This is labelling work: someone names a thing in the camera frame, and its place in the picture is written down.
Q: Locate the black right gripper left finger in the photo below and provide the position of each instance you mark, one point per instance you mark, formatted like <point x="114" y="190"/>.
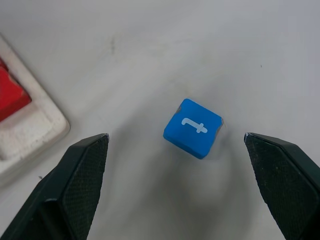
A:
<point x="72" y="190"/>

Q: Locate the red letter o block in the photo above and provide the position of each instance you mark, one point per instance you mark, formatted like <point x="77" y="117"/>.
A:
<point x="12" y="95"/>

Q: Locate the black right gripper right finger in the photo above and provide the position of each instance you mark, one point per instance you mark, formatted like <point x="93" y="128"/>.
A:
<point x="287" y="185"/>

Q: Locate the blue letter t block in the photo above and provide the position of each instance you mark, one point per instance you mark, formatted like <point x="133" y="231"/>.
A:
<point x="192" y="130"/>

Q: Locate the wooden letter tray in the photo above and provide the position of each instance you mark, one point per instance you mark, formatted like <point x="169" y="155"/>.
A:
<point x="37" y="135"/>

